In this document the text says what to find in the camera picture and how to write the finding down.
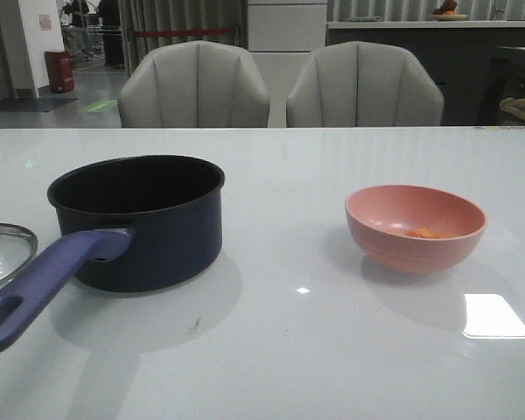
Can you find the pink plastic bowl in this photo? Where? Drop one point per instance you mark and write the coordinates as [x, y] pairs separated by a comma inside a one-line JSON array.
[[379, 217]]

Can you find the fruit plate on counter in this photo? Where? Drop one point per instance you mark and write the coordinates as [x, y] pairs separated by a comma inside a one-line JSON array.
[[447, 11]]

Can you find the white cabinet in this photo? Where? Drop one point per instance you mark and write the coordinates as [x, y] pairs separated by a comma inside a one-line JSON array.
[[280, 35]]

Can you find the grey upholstered chair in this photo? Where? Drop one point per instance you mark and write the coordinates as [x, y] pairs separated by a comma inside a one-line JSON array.
[[197, 84], [363, 84]]

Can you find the person in dark clothes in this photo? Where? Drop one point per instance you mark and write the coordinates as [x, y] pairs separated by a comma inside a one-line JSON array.
[[108, 11]]

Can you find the dark blue saucepan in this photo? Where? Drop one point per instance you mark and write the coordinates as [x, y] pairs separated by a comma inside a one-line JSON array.
[[130, 224]]

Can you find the red barrier belt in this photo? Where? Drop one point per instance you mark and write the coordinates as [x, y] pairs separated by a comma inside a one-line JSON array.
[[184, 33]]

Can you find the glass pot lid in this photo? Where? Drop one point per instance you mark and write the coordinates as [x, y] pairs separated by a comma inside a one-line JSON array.
[[18, 245]]

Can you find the right grey upholstered chair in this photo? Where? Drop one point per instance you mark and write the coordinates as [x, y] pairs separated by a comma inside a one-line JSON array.
[[363, 84]]

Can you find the left grey upholstered chair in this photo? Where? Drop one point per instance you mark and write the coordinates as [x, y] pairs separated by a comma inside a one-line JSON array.
[[197, 84]]

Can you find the red bin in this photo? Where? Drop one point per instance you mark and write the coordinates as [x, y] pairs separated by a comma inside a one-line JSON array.
[[59, 71]]

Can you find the orange ham slices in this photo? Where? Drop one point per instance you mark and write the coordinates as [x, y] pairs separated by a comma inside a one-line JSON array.
[[425, 233]]

